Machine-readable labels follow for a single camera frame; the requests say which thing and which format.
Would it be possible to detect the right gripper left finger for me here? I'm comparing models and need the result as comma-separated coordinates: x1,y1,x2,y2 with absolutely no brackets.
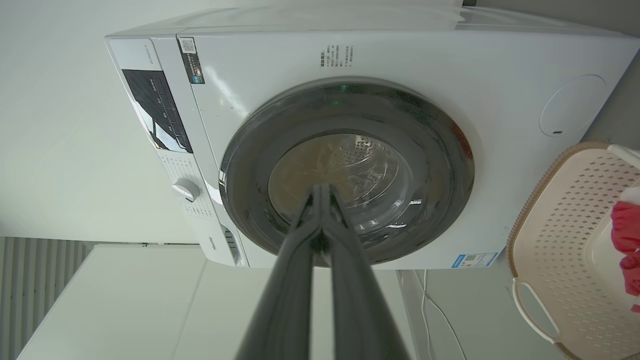
235,183,322,360

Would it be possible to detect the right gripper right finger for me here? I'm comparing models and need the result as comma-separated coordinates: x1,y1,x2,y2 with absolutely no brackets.
321,183,412,360

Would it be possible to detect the washer door glass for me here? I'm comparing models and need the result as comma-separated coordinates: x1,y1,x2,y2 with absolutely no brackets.
218,76,476,266

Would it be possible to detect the white washing machine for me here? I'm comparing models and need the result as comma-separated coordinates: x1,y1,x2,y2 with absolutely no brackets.
104,5,640,271

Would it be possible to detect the white detergent drawer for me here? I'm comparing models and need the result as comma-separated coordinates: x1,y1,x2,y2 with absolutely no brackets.
192,215,249,267

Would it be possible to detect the blue energy label sticker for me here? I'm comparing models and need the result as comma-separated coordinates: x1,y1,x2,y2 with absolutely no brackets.
451,252,499,269

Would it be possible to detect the stainless steel drum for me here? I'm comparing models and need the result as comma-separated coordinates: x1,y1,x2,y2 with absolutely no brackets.
267,132,416,236

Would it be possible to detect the silver control knob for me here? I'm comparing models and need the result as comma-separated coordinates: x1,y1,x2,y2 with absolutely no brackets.
172,178,202,203

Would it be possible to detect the white cabinet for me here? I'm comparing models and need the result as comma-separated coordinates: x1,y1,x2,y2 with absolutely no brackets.
17,244,416,360

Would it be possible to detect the beige perforated laundry basket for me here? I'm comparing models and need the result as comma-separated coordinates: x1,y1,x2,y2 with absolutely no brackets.
506,141,640,360

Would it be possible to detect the black control display panel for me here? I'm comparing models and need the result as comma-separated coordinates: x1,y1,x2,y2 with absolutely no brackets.
121,69,194,154

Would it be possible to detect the grey ribbed panel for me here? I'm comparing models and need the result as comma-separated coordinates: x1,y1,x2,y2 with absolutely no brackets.
0,237,94,360

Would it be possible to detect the black rating sticker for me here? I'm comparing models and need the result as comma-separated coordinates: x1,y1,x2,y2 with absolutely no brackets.
177,36,206,85

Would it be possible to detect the red and white garment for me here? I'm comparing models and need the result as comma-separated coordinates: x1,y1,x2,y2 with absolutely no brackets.
610,201,640,313

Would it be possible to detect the round white filter cover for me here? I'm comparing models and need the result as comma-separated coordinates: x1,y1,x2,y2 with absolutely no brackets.
539,74,608,137

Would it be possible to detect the white power cable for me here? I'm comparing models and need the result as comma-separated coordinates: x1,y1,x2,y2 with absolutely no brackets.
414,270,468,360

